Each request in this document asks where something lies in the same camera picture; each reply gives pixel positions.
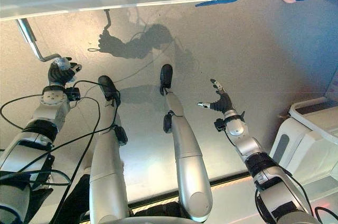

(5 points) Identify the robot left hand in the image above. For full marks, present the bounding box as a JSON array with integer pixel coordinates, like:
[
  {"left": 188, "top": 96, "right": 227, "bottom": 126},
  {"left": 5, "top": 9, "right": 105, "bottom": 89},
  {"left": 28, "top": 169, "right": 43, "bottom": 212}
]
[{"left": 47, "top": 57, "right": 83, "bottom": 87}]

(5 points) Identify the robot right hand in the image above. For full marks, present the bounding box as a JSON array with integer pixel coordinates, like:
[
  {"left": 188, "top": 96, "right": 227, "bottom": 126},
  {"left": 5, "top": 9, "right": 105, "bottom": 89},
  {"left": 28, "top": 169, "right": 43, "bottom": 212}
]
[{"left": 197, "top": 78, "right": 236, "bottom": 115}]

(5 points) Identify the dark robot left foot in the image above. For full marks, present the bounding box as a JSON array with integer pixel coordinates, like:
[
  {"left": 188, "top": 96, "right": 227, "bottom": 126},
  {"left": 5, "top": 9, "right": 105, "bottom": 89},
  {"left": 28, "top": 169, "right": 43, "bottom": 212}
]
[{"left": 97, "top": 75, "right": 121, "bottom": 102}]

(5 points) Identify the dark robot foot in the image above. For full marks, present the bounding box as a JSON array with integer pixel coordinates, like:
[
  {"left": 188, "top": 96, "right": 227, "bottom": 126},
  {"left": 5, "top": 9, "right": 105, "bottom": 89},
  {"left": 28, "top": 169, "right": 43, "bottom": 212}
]
[
  {"left": 159, "top": 63, "right": 174, "bottom": 89},
  {"left": 97, "top": 75, "right": 121, "bottom": 102}
]

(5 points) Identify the silver robot right leg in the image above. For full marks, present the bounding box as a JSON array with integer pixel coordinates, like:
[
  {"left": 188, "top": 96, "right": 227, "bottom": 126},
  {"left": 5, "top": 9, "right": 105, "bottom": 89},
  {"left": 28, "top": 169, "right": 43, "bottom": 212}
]
[{"left": 162, "top": 89, "right": 213, "bottom": 222}]

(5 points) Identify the silver robot leg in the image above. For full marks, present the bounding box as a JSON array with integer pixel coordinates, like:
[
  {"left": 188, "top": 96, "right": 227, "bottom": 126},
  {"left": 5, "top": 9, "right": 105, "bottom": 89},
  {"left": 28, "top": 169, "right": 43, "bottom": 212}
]
[
  {"left": 162, "top": 89, "right": 213, "bottom": 222},
  {"left": 88, "top": 94, "right": 130, "bottom": 224}
]

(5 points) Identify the dark robot right foot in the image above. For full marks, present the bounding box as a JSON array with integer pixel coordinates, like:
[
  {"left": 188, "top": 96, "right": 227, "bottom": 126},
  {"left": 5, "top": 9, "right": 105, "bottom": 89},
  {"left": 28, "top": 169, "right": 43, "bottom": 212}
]
[{"left": 159, "top": 63, "right": 174, "bottom": 89}]

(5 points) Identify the blue tape strip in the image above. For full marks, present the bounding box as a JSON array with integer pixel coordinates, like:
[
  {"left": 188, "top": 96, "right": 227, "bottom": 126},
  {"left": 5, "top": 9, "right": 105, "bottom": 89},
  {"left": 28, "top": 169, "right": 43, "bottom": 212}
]
[{"left": 194, "top": 0, "right": 241, "bottom": 7}]

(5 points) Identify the silver robot left leg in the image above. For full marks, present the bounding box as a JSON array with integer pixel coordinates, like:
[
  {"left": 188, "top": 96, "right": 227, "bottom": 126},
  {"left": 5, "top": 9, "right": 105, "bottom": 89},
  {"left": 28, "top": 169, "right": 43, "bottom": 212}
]
[{"left": 88, "top": 94, "right": 130, "bottom": 224}]

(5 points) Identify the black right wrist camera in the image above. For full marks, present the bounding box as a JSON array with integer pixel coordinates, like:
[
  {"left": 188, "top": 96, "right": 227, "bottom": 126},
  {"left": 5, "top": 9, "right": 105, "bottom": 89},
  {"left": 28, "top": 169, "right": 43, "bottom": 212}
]
[{"left": 213, "top": 118, "right": 226, "bottom": 132}]

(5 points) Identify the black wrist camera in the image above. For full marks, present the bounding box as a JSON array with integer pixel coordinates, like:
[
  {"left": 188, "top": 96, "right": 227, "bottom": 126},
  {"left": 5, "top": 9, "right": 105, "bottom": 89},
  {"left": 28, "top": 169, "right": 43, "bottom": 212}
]
[
  {"left": 213, "top": 118, "right": 226, "bottom": 132},
  {"left": 65, "top": 87, "right": 81, "bottom": 101}
]

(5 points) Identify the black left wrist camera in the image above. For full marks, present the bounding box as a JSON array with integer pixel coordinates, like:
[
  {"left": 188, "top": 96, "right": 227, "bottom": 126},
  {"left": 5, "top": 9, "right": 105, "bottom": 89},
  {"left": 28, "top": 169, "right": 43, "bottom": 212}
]
[{"left": 65, "top": 87, "right": 81, "bottom": 101}]

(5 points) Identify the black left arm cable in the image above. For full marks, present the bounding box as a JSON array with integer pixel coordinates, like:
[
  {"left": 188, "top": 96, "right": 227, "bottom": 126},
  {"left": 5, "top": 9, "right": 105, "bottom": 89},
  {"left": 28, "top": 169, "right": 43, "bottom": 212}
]
[{"left": 0, "top": 79, "right": 120, "bottom": 224}]

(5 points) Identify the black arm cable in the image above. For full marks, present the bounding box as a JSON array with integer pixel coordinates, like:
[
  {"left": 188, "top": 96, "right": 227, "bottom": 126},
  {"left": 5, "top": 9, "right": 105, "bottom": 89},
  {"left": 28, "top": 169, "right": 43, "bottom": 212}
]
[
  {"left": 0, "top": 79, "right": 120, "bottom": 224},
  {"left": 253, "top": 173, "right": 338, "bottom": 224}
]

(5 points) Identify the thin grey floor cable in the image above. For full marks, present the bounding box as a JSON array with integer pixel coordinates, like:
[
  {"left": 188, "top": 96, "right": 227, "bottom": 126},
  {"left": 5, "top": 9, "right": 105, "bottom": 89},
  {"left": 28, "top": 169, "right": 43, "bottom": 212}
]
[{"left": 87, "top": 46, "right": 171, "bottom": 83}]

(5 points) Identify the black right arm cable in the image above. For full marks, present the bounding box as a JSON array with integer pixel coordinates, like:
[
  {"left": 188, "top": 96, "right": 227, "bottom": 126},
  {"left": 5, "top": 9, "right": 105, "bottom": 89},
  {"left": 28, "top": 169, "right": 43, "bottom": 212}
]
[{"left": 253, "top": 173, "right": 338, "bottom": 224}]

